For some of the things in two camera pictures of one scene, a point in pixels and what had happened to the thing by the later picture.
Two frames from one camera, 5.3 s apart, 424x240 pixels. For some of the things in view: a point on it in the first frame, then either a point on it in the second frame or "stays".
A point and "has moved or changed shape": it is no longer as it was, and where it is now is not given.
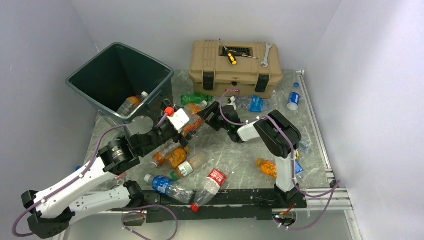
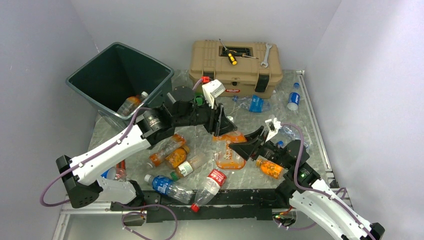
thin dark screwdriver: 242,54 stays
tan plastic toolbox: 212,72 stays
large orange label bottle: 130,104 stays
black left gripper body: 163,133 → 199,115
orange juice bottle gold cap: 177,156 stays
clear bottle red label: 216,179 stays
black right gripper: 206,113 → 250,148
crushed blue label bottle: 254,103 stays
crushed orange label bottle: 195,120 has moved or changed shape
